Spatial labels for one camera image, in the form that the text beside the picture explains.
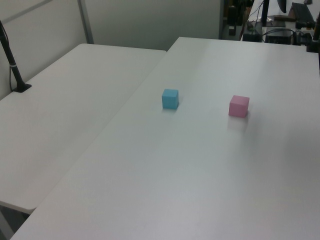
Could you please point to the white side table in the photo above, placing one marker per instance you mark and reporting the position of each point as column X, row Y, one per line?
column 62, row 112

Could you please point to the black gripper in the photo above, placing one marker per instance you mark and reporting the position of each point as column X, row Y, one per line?
column 317, row 25

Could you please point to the blue cube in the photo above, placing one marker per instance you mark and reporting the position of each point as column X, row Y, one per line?
column 168, row 101

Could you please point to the black electronics box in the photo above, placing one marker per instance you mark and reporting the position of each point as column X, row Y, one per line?
column 278, row 37

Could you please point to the dark brown flat case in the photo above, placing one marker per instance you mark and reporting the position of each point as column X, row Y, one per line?
column 301, row 11

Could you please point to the small black box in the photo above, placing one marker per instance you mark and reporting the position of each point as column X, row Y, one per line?
column 251, row 37

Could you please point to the grey metal partition post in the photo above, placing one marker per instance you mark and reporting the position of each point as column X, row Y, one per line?
column 86, row 22

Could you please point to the black vertical monitor stand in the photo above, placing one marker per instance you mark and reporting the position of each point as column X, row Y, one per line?
column 265, row 12

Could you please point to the black pole with flat base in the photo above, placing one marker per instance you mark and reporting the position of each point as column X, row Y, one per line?
column 11, row 63

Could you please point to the pink cube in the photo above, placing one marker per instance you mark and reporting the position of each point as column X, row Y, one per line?
column 237, row 108

